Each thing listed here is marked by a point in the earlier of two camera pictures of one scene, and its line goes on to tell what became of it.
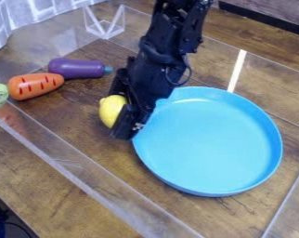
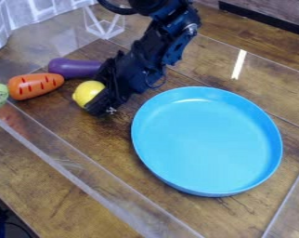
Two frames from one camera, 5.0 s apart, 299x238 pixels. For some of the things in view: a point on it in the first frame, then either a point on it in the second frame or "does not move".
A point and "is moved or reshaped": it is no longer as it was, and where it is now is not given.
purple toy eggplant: [79, 68] does not move
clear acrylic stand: [104, 28] does not move
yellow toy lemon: [111, 106] is moved or reshaped
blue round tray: [210, 142] does not move
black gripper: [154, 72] to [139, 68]
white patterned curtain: [11, 14] does not move
